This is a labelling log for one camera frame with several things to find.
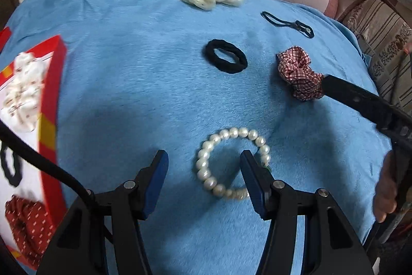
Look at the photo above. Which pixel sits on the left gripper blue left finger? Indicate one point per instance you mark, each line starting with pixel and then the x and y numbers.
pixel 78 245

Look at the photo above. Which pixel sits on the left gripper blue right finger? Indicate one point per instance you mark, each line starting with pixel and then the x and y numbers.
pixel 331 245

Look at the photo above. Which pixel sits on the red polka dot scrunchie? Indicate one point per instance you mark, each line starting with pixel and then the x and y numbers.
pixel 31 227

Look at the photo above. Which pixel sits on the red gingham scrunchie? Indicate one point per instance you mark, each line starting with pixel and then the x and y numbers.
pixel 294 67

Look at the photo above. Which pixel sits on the white polka dot scrunchie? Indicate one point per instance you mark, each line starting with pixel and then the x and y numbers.
pixel 20 107

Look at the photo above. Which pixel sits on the red white jewelry box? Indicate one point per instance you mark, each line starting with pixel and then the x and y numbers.
pixel 21 152

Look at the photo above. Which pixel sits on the person's right hand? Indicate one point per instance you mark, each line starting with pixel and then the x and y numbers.
pixel 384 202

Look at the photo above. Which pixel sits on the striped floral pillow right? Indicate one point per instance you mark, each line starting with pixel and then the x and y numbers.
pixel 386 39

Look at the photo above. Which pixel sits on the thin black hair elastics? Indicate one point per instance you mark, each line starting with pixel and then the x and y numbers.
pixel 296 25

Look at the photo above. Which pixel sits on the blue towel blanket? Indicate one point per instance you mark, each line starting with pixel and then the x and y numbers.
pixel 144 75

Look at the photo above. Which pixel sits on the red box lid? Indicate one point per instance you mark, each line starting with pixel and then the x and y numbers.
pixel 5 34

